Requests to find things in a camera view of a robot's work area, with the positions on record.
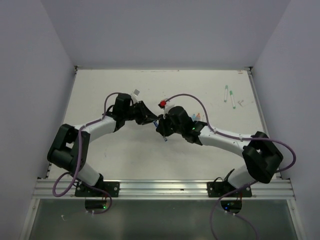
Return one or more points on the orange highlighter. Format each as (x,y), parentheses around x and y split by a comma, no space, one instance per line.
(198,117)

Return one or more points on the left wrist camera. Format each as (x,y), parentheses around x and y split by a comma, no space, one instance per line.
(134,96)

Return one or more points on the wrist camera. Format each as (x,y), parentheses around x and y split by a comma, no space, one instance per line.
(134,96)
(166,106)

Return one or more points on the green capped marker right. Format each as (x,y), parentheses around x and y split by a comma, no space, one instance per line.
(232,99)

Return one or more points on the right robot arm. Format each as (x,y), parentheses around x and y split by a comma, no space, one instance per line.
(261,157)

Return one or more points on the aluminium rail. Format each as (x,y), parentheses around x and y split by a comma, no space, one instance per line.
(277,189)

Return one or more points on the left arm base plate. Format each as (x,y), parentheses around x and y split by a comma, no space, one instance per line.
(87,191)

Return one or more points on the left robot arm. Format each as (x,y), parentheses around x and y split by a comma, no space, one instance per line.
(70,146)

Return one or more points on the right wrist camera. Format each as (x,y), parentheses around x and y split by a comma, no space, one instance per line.
(166,106)

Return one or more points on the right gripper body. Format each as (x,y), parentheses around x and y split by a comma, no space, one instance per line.
(177,129)

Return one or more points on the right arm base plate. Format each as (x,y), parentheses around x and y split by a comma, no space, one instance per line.
(217,188)

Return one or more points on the green capped marker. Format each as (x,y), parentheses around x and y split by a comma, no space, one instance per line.
(232,99)
(226,90)

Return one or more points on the green capped marker left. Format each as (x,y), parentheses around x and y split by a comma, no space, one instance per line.
(226,90)

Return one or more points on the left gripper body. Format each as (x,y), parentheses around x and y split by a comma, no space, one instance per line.
(131,113)

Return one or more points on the dark blue capped marker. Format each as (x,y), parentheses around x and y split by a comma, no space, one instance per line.
(159,129)

